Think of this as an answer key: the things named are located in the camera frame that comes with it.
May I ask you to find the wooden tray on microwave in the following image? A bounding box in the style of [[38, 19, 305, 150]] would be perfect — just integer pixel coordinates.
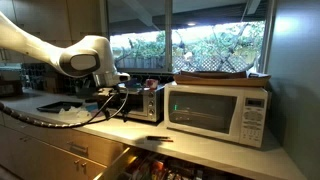
[[173, 71, 271, 87]]

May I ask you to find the crumpled white paper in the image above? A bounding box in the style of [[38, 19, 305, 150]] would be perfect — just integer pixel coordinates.
[[59, 106, 91, 118]]

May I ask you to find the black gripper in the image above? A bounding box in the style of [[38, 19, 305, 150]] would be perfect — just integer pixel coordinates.
[[97, 86, 129, 120]]

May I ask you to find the open wooden drawer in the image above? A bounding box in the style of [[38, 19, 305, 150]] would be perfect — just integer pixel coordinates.
[[93, 147, 252, 180]]

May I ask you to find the black baking tray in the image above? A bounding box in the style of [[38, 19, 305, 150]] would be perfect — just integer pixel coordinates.
[[37, 101, 83, 113]]

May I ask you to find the black corrugated cable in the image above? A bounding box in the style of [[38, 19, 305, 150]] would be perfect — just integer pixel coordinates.
[[0, 87, 130, 130]]

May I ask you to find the red cup on toaster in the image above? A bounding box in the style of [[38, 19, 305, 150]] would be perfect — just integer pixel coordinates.
[[146, 79, 159, 89]]

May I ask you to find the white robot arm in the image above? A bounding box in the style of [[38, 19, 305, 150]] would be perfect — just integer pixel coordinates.
[[0, 12, 131, 99]]

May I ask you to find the closed wooden drawer front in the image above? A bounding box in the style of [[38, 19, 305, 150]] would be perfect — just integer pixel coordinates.
[[3, 115, 127, 166]]

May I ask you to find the black marker on counter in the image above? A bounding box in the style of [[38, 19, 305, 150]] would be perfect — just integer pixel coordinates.
[[146, 136, 170, 140]]

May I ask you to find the white microwave oven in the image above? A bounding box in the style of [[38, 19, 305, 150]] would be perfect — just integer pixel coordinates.
[[164, 82, 268, 148]]

